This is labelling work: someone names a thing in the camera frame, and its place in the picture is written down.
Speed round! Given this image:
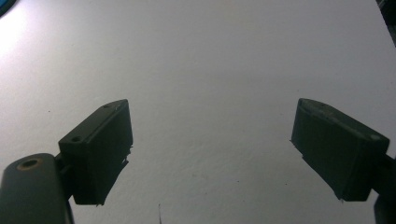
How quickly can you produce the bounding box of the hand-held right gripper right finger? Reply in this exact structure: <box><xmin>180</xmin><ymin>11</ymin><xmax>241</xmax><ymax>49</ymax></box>
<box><xmin>290</xmin><ymin>97</ymin><xmax>390</xmax><ymax>203</ymax></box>

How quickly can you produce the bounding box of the blue round object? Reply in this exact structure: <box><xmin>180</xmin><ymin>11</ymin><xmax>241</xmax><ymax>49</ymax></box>
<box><xmin>0</xmin><ymin>0</ymin><xmax>17</xmax><ymax>17</ymax></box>

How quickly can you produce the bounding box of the dark stand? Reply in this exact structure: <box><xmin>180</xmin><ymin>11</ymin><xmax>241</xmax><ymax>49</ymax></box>
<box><xmin>375</xmin><ymin>0</ymin><xmax>396</xmax><ymax>49</ymax></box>

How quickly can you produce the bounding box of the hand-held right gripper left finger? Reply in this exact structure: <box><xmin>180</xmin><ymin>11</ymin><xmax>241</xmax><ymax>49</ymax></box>
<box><xmin>58</xmin><ymin>98</ymin><xmax>134</xmax><ymax>206</ymax></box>

